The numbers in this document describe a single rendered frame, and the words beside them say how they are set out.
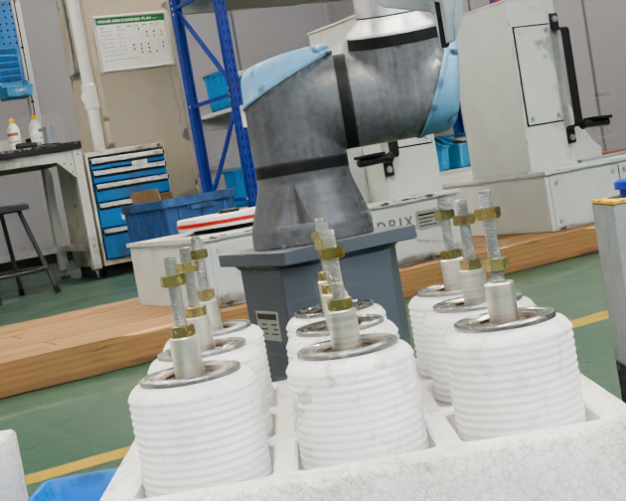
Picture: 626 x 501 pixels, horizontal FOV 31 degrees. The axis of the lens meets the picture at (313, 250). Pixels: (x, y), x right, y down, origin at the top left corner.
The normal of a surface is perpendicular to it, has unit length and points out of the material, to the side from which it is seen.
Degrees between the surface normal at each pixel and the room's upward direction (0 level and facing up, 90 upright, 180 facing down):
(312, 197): 73
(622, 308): 90
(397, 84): 98
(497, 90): 90
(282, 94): 90
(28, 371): 90
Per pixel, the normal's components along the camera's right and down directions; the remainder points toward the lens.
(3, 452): 0.99, -0.17
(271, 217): -0.67, -0.14
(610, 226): -0.99, 0.17
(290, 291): -0.26, 0.11
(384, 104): 0.00, 0.33
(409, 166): 0.48, -0.02
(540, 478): 0.02, 0.07
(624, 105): -0.86, 0.18
